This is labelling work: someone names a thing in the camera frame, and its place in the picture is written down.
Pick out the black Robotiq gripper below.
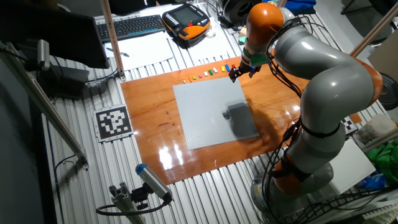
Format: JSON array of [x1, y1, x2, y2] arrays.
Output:
[[229, 60, 262, 83]]

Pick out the grey Lego baseplate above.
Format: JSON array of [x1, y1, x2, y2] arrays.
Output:
[[172, 77, 259, 151]]

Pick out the white tape roll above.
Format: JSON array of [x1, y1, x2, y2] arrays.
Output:
[[203, 20, 218, 39]]

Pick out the black round spool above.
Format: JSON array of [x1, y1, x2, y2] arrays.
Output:
[[217, 0, 264, 28]]

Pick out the orange black teach pendant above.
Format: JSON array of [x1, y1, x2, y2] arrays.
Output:
[[161, 2, 211, 40]]

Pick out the blue cloth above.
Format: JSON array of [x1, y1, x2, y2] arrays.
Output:
[[262, 0, 317, 16]]

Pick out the glossy wooden board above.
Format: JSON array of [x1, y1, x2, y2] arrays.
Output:
[[120, 56, 363, 186]]

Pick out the black white checkerboard card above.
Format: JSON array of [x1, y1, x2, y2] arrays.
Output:
[[341, 116, 358, 135]]

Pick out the black computer keyboard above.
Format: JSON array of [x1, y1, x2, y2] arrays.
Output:
[[96, 14, 166, 43]]

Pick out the dark pen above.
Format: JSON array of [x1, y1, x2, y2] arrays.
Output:
[[105, 47, 130, 58]]

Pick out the white flat box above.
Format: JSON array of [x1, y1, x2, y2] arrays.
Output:
[[326, 138, 376, 196]]

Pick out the black white AprilTag marker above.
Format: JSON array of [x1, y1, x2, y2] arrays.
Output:
[[93, 104, 134, 143]]

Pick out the brown cardboard sheet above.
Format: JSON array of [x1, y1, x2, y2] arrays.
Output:
[[366, 29, 398, 83]]

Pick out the clear plastic bag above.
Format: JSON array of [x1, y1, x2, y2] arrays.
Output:
[[354, 113, 398, 147]]

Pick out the black ribbed disc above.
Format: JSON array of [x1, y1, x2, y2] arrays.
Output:
[[377, 72, 398, 111]]

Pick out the green cloth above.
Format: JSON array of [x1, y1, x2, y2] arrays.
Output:
[[373, 139, 398, 185]]

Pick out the blue plastic bag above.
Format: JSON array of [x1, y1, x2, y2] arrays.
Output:
[[357, 172, 388, 191]]

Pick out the black electronics box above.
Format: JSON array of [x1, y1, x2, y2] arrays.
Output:
[[37, 63, 91, 100]]

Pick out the black computer monitor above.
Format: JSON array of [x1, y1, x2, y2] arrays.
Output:
[[0, 6, 110, 70]]

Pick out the green wrist adapter mount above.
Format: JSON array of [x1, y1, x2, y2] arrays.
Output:
[[238, 36, 269, 67]]

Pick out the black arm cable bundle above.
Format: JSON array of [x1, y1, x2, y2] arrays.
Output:
[[261, 17, 343, 224]]

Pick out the silver camera with blue cap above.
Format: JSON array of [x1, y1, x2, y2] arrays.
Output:
[[135, 163, 174, 202]]

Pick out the grey aluminium frame beam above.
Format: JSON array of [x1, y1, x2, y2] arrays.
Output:
[[0, 42, 90, 170], [362, 127, 398, 153]]

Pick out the grey aluminium camera stand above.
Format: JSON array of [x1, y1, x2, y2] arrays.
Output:
[[108, 182, 150, 224]]

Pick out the black camera cable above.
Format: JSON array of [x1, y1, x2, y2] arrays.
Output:
[[95, 198, 174, 217]]

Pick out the small silver depth camera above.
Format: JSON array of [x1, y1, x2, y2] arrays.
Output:
[[37, 39, 50, 72]]

